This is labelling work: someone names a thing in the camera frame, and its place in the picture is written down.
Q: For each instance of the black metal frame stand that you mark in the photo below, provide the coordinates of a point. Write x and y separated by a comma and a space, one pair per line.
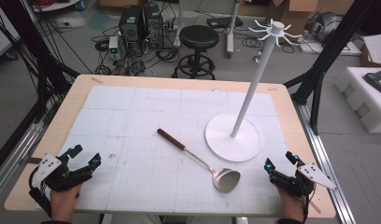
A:
331, 53
33, 62

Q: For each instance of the black round stool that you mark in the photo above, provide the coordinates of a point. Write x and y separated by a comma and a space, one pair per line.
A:
198, 46

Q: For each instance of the cardboard box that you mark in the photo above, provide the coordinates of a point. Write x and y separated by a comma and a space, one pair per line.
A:
299, 14

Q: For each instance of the person's left hand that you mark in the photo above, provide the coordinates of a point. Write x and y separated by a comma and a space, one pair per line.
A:
63, 202

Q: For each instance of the white hook rack stand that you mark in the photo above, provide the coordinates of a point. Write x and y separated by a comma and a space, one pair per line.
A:
241, 124

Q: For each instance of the white grid mat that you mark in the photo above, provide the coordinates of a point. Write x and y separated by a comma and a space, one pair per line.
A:
166, 146

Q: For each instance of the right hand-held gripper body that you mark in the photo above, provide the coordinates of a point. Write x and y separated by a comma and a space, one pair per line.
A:
303, 178

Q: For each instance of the white foam block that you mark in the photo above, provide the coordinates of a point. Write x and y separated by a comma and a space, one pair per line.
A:
364, 99

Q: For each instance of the black flat device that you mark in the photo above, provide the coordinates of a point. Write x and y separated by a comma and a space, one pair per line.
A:
224, 21

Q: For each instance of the person's right hand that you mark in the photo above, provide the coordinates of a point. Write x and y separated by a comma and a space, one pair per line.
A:
292, 206

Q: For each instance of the black computer tower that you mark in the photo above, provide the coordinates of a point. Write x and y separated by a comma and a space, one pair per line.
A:
131, 26
154, 26

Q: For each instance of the grey helmet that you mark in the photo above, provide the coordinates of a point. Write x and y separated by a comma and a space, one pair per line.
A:
327, 26

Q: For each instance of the small white power box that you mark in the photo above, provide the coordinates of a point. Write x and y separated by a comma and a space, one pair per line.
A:
113, 45

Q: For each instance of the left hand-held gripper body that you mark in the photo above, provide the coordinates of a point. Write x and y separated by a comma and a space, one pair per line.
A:
53, 177

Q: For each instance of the white stand pole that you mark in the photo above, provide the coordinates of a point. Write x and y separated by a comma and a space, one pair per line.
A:
232, 28

